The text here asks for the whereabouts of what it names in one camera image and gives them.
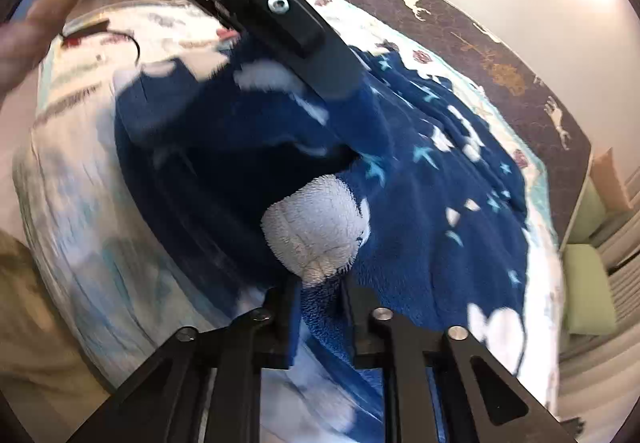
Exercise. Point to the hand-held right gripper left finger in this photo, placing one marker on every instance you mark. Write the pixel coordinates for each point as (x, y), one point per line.
(280, 333)

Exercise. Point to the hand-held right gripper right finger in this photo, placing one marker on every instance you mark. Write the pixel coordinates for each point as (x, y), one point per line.
(365, 338)

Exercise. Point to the blue star print fleece garment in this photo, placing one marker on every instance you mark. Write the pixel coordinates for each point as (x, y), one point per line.
(400, 223)

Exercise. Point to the person's left hand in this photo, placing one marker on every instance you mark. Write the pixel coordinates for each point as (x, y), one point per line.
(30, 43)

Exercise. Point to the grey deer print mattress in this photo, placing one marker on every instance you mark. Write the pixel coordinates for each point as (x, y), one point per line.
(450, 23)

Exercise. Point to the green pillow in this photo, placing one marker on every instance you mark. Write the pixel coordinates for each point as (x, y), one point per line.
(592, 288)
(589, 213)

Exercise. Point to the white seashell print quilt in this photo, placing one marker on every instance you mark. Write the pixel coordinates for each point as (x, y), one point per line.
(75, 203)

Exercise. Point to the person's olive clothing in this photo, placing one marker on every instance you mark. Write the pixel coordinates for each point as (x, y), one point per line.
(35, 323)

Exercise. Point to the beige pleated curtain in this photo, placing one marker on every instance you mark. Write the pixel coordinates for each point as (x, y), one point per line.
(625, 293)

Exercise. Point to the pink pillow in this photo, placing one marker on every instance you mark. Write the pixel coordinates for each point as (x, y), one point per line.
(610, 178)

